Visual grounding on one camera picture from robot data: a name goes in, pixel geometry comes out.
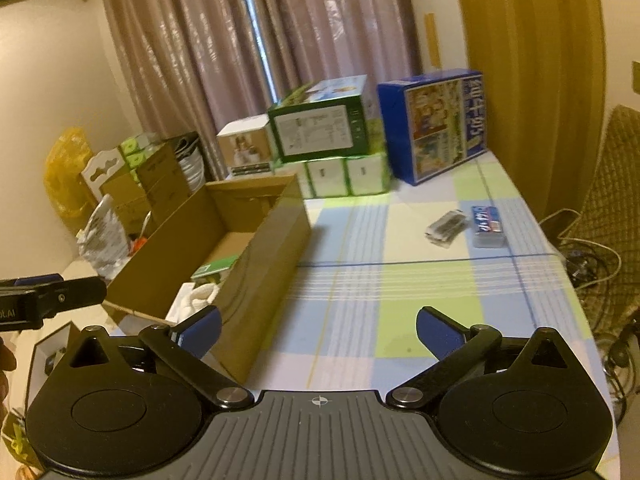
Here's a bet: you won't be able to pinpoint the silver sachet packets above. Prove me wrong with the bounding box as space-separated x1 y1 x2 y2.
425 209 468 247

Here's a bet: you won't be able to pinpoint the blue milk carton box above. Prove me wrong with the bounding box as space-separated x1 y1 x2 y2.
376 70 487 185

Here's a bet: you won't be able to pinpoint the white cutout box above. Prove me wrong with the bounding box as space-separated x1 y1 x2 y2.
81 148 125 202

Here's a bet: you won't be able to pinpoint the black headset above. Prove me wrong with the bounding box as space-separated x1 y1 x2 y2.
602 318 639 426

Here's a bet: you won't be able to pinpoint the plaid bed sheet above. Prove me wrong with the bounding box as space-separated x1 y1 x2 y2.
240 148 622 430

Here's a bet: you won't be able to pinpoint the white cable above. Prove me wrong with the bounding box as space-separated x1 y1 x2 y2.
537 207 624 291

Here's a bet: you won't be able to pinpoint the white knitted glove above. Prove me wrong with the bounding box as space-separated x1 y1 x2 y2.
165 283 220 324

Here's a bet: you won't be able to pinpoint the pink curtain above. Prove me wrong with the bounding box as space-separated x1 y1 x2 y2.
103 0 421 180

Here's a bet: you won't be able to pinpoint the yellow plastic bag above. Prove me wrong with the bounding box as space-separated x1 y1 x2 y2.
43 128 98 236

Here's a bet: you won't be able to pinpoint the white box with picture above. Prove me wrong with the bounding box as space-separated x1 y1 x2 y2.
217 114 277 177

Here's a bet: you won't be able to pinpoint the dark green printed box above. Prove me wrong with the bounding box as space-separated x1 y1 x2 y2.
268 75 372 162

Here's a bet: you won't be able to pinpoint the green white medicine spray box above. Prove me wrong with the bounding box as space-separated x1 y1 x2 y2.
191 255 239 284

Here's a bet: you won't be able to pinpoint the green white tissue pack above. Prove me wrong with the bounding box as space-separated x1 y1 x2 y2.
345 152 390 196
273 162 316 200
306 157 348 198

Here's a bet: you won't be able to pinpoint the brown cardboard box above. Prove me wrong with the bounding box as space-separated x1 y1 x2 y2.
104 176 311 382

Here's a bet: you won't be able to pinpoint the wooden wardrobe panel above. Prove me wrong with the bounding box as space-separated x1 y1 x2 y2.
460 0 606 218

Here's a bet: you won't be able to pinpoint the blue flat pack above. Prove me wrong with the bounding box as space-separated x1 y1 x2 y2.
471 206 506 248

